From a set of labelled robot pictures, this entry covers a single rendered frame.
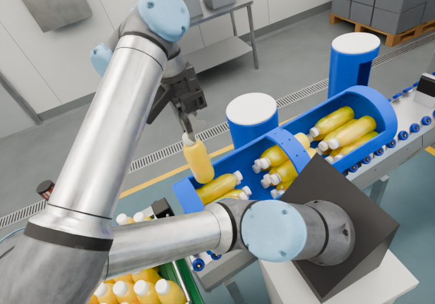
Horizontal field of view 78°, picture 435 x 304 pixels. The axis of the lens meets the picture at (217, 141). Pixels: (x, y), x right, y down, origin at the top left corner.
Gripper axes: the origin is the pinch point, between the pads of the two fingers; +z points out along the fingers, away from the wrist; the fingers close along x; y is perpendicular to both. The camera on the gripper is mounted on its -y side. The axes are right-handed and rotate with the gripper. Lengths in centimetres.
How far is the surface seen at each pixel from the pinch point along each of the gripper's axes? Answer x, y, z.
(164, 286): -17.6, -27.1, 34.4
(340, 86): 52, 119, 67
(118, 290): -11, -41, 34
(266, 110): 38, 50, 41
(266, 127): 32, 45, 46
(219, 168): 12.7, 8.9, 34.0
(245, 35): 319, 198, 134
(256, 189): 4, 20, 48
